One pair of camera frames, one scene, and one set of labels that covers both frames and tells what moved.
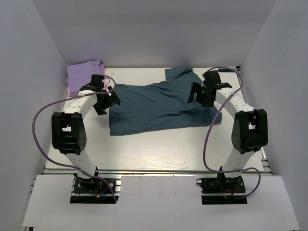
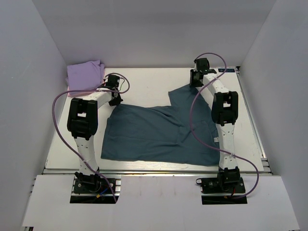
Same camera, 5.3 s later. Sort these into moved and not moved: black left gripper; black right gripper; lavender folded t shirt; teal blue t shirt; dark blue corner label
Moved: black right gripper; teal blue t shirt; black left gripper
Not moved: dark blue corner label; lavender folded t shirt
